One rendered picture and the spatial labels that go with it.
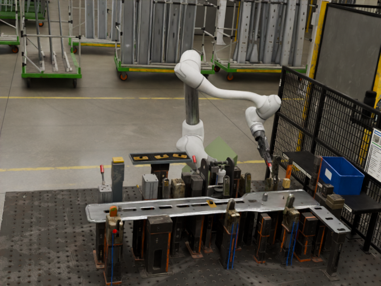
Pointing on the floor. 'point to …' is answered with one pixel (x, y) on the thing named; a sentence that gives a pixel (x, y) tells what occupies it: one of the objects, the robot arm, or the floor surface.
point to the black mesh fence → (325, 138)
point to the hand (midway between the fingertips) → (267, 159)
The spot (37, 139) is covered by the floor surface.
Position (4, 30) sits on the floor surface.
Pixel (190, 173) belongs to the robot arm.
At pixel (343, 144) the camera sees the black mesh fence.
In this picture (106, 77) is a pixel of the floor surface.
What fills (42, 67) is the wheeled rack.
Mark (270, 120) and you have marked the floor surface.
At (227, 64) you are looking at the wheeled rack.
